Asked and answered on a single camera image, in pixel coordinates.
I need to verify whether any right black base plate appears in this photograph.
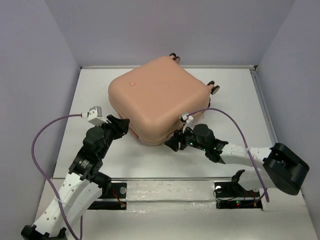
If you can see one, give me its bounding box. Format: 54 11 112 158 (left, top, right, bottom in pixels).
212 181 263 210

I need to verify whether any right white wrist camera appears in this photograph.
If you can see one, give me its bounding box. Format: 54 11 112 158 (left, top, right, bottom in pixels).
180 113 194 133

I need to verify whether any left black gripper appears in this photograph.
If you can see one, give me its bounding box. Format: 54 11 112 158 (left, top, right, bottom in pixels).
95 114 131 158

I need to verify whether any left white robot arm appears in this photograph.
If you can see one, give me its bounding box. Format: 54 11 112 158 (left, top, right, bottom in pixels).
21 112 130 240

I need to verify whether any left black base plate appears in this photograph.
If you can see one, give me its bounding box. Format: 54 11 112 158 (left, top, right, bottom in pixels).
88 182 127 211

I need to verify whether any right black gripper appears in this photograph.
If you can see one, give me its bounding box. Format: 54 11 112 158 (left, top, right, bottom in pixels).
164 123 207 152

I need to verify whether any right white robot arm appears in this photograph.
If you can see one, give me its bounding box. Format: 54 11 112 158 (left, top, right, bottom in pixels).
165 124 310 196

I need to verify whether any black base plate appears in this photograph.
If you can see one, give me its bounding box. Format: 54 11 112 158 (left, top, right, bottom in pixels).
88 182 127 211
212 181 263 210

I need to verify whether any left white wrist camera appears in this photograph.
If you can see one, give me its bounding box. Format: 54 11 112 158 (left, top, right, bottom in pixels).
87 106 105 126

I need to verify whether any pink hard-shell suitcase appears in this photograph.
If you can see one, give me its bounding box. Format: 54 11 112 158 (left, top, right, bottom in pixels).
108 53 220 146

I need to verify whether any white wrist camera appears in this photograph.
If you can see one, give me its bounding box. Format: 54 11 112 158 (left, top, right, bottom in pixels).
87 106 105 126
180 113 194 133

